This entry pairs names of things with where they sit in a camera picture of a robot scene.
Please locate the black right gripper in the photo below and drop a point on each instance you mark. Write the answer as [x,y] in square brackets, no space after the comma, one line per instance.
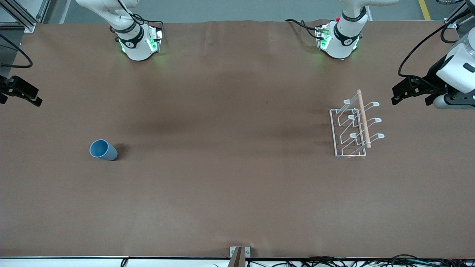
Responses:
[8,86]

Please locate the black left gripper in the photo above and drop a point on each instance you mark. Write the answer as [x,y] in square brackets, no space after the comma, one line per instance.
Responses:
[432,80]

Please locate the blue plastic cup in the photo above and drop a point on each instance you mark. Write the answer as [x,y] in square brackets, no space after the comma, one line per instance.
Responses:
[105,151]

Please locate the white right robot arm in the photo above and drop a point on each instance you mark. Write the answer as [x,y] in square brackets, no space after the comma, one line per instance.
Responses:
[135,44]

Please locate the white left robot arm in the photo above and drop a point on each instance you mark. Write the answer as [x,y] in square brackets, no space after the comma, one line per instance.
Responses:
[343,37]

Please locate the brown table cover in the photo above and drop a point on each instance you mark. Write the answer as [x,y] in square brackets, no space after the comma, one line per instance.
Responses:
[230,185]

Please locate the aluminium frame post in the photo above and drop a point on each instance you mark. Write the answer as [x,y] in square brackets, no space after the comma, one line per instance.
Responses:
[28,26]
[452,23]

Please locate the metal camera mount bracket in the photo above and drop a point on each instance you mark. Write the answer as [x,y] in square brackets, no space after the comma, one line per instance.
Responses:
[237,256]

